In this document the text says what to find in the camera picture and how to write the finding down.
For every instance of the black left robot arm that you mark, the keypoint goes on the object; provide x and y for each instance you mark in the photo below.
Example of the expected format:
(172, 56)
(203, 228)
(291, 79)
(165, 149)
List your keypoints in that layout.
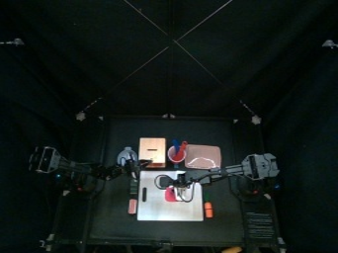
(65, 165)

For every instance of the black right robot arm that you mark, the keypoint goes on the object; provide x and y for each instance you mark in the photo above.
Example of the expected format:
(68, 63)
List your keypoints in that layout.
(256, 165)

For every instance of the pink dough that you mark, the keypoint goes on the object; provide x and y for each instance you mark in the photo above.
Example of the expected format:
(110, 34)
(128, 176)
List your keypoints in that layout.
(169, 195)

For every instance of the wooden drawer box red front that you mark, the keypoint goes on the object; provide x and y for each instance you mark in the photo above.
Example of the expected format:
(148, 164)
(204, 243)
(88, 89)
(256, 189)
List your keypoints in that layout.
(152, 152)

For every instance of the red plastic cup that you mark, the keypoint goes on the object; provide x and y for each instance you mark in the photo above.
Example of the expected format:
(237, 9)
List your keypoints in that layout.
(175, 157)

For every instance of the white cutting board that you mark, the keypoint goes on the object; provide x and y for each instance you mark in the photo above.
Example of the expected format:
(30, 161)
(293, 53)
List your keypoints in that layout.
(157, 207)

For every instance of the pink tray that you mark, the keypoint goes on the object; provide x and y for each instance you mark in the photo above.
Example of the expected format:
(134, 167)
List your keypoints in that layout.
(203, 156)

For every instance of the orange toy carrot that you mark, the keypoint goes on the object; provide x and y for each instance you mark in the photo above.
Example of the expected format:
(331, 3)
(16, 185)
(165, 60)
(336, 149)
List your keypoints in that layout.
(208, 209)

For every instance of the blue utensil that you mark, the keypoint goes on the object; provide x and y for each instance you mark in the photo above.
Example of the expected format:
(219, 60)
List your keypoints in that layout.
(175, 145)

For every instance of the red utensil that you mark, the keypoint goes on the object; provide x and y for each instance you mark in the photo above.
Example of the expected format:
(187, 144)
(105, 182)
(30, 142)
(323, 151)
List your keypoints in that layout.
(181, 147)

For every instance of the pink block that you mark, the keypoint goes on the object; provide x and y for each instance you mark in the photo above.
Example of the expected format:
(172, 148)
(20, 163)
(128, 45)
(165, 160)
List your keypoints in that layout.
(132, 206)

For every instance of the orange object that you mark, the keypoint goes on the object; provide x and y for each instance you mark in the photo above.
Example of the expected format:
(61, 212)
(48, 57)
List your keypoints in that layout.
(232, 250)

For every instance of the white frame fitting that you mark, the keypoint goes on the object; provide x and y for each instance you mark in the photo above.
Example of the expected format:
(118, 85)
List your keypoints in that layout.
(80, 116)
(255, 119)
(168, 116)
(16, 42)
(330, 43)

